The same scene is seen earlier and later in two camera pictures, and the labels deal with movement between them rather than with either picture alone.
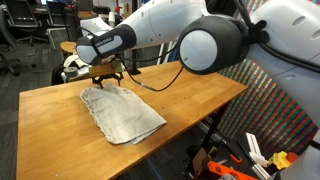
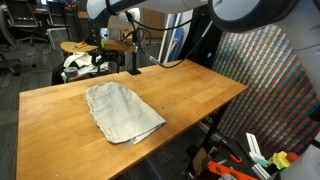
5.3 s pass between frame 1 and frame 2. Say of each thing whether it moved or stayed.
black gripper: moved
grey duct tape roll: stayed
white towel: stayed
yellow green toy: stayed
